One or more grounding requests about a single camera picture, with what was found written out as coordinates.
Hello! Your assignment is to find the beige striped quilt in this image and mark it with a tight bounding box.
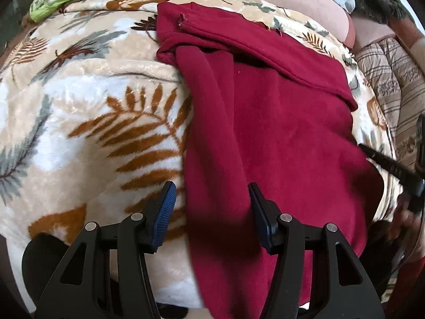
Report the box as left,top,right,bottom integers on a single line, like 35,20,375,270
353,36,425,175

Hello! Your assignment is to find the person's right hand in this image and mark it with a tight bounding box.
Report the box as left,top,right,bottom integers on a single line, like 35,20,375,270
394,193,425,268

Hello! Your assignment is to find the dark furry cloth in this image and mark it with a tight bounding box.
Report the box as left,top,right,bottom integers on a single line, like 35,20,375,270
350,0,416,34

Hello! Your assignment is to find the dark red fleece garment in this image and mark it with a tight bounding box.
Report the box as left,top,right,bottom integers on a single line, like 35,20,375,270
155,1,384,319

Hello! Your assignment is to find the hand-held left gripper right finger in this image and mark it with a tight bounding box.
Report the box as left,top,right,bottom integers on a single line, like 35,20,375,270
248,182,386,319

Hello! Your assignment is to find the leaf print plush blanket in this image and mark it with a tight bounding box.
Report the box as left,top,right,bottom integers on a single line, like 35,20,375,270
0,0,401,310

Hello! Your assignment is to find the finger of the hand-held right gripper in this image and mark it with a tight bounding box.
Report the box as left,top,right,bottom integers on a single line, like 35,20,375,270
360,143,425,188

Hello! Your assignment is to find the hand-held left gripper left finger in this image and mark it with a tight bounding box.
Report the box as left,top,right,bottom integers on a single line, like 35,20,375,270
35,181,177,319

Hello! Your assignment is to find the pink cushion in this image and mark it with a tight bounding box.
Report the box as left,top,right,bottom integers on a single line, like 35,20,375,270
209,0,358,49

